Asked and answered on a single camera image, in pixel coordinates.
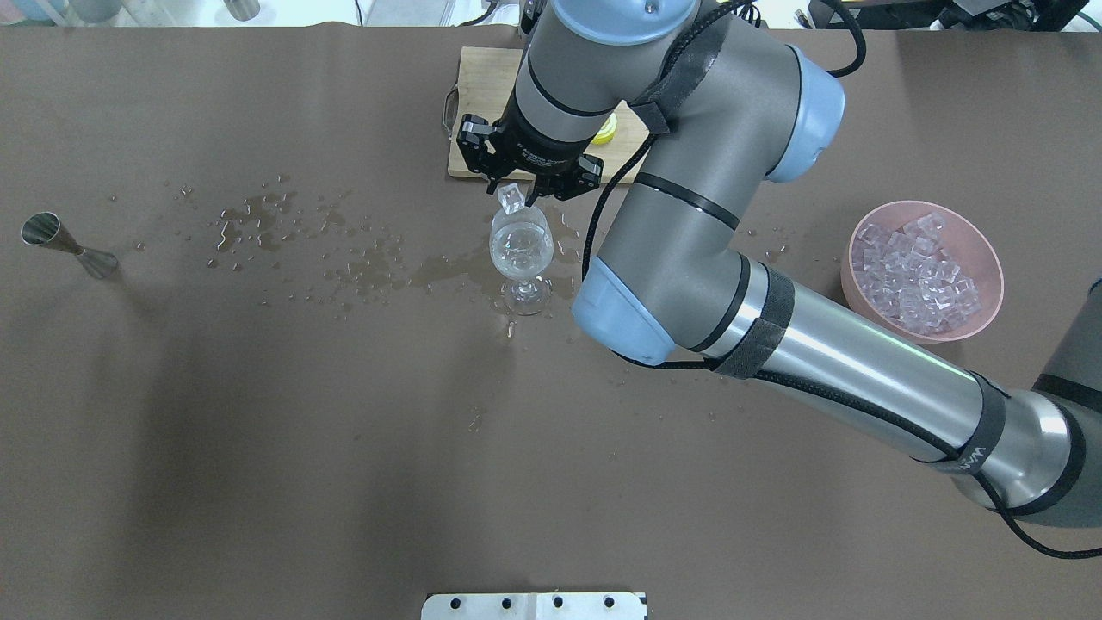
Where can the yellow lemon half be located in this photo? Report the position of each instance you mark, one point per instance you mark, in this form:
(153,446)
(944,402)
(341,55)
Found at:
(607,132)

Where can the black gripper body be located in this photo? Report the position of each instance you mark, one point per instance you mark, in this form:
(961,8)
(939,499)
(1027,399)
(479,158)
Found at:
(535,151)

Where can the clear ice cubes pile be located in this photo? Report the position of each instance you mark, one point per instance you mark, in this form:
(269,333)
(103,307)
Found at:
(912,279)

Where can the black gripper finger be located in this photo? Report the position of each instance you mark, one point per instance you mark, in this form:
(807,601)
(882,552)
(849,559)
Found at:
(476,141)
(580,177)

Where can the single clear ice cube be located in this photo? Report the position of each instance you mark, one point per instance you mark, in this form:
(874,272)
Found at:
(511,198)

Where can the bamboo cutting board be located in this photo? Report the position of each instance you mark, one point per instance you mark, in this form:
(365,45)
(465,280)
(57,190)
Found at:
(484,82)

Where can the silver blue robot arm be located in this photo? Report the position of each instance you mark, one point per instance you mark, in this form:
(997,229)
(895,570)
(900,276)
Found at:
(727,107)

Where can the pink bowl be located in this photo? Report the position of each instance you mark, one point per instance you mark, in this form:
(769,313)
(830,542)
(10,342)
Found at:
(963,239)

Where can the clear wine glass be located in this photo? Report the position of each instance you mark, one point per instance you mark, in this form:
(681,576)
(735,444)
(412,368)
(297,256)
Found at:
(522,247)

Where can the steel cocktail jigger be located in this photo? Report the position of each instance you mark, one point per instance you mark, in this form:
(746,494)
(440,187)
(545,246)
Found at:
(46,230)

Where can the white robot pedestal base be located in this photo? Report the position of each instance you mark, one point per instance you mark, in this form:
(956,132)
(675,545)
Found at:
(536,605)

